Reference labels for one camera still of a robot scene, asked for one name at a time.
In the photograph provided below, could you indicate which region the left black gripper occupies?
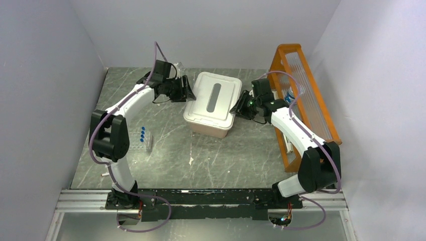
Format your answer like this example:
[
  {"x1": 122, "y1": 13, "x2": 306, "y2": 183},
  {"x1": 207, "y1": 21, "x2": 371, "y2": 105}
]
[{"x1": 163, "y1": 75, "x2": 196, "y2": 103}]

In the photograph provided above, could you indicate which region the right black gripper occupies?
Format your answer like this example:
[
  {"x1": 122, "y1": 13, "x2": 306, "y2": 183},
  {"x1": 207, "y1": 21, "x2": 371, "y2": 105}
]
[{"x1": 230, "y1": 90, "x2": 261, "y2": 120}]

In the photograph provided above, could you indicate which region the white plastic tray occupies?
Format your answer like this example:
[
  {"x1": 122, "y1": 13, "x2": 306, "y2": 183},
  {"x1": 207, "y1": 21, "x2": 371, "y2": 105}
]
[{"x1": 183, "y1": 72, "x2": 242, "y2": 131}]

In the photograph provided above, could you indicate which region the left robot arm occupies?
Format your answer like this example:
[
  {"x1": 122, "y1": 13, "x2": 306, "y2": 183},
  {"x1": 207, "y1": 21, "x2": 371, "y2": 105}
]
[{"x1": 88, "y1": 60, "x2": 196, "y2": 209}]

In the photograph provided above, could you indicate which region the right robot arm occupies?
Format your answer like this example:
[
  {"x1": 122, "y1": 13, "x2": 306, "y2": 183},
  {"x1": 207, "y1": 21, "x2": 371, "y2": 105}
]
[{"x1": 230, "y1": 78, "x2": 341, "y2": 208}]

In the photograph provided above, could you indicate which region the pink plastic bin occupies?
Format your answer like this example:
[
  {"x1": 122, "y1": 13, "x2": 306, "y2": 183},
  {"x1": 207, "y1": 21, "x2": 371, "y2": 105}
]
[{"x1": 186, "y1": 120, "x2": 234, "y2": 139}]

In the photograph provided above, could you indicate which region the white blue bottle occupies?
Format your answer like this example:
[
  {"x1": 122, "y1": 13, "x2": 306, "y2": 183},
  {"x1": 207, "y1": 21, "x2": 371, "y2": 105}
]
[{"x1": 284, "y1": 87, "x2": 295, "y2": 105}]

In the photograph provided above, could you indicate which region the orange wooden rack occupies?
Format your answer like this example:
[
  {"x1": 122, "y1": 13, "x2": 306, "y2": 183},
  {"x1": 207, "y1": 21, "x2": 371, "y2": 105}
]
[{"x1": 267, "y1": 44, "x2": 343, "y2": 173}]

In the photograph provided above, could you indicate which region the clear well plate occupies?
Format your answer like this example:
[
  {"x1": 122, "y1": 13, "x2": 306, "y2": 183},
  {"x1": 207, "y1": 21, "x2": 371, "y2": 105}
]
[{"x1": 128, "y1": 130, "x2": 153, "y2": 153}]

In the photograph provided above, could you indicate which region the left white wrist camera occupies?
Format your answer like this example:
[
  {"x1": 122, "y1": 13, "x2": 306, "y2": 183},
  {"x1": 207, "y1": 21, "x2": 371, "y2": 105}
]
[{"x1": 173, "y1": 62, "x2": 184, "y2": 78}]

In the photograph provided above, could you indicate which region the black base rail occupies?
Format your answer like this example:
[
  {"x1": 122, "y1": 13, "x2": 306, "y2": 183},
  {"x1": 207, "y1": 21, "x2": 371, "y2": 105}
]
[{"x1": 55, "y1": 188, "x2": 347, "y2": 222}]

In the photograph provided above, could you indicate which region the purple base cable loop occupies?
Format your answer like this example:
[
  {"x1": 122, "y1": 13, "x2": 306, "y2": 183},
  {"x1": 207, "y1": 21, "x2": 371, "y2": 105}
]
[{"x1": 116, "y1": 196, "x2": 173, "y2": 233}]

